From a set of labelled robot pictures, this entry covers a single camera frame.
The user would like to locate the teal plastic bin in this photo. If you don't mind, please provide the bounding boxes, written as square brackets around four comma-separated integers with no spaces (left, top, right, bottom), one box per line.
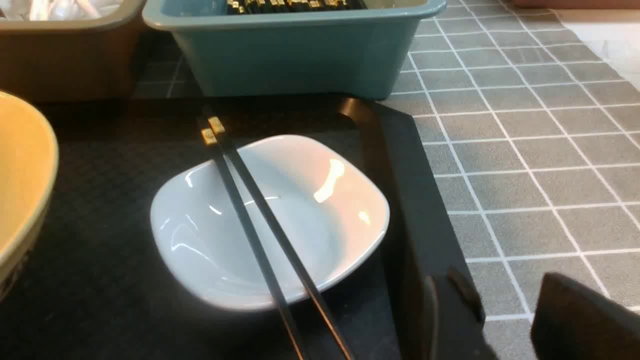
[142,0,447,100]

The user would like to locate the yellow noodle bowl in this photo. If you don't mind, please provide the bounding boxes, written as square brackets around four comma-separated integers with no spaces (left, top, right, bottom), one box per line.
[0,91,60,299]

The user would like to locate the grey-brown plastic bin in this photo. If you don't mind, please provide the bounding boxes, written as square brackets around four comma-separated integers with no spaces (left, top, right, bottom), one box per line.
[0,0,153,102]

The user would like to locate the black chopstick gold band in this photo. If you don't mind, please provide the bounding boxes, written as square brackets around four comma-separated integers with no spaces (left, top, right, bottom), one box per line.
[196,116,308,360]
[201,105,355,360]

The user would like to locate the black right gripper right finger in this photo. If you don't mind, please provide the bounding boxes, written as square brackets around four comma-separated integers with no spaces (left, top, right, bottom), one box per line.
[530,272,640,360]

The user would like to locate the white square sauce dish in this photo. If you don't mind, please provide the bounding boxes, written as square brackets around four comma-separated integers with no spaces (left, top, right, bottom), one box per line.
[150,134,390,312]

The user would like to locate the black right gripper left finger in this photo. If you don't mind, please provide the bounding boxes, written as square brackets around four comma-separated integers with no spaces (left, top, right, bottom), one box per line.
[423,269,496,360]

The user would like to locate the bundle of black chopsticks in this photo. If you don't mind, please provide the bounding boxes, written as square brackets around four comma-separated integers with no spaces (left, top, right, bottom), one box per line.
[225,0,368,16]

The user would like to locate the pile of white spoons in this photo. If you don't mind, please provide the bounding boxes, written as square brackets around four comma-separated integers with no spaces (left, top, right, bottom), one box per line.
[0,0,122,21]

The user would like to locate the black plastic serving tray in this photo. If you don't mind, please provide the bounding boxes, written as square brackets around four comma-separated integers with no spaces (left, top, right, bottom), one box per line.
[1,95,472,360]

